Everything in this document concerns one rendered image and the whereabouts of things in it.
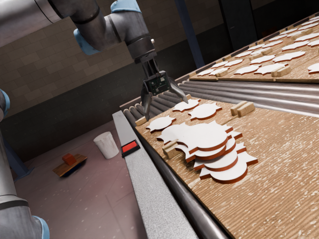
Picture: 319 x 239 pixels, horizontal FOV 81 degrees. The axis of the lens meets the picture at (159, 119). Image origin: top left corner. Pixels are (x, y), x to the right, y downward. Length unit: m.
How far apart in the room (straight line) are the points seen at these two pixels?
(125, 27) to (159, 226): 0.49
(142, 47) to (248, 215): 0.46
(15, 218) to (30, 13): 0.41
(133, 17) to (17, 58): 5.42
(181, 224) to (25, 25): 0.52
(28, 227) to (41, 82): 5.37
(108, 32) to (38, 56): 5.24
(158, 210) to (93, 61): 5.26
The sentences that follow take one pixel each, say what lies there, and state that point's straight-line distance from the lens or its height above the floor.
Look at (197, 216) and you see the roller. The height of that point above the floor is 0.92.
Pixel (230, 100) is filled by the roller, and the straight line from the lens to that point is 0.86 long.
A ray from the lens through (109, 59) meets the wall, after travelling 5.56.
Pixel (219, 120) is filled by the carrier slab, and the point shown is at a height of 0.94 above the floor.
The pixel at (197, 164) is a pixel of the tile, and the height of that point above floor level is 0.96.
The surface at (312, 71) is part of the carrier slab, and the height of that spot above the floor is 0.94.
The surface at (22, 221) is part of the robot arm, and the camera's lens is 0.49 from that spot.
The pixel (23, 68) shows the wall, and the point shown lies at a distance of 5.86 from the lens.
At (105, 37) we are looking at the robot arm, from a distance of 0.57.
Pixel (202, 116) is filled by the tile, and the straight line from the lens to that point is 0.71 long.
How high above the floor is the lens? 1.22
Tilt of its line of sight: 18 degrees down
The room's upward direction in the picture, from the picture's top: 24 degrees counter-clockwise
